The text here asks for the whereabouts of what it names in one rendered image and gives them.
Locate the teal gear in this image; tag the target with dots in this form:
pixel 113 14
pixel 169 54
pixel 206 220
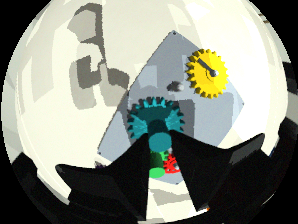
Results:
pixel 156 119

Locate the green gear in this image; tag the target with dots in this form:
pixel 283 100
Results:
pixel 157 164

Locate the yellow gear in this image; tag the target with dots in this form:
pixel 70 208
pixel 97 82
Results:
pixel 202 63

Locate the red gear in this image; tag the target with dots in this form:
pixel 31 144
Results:
pixel 169 163

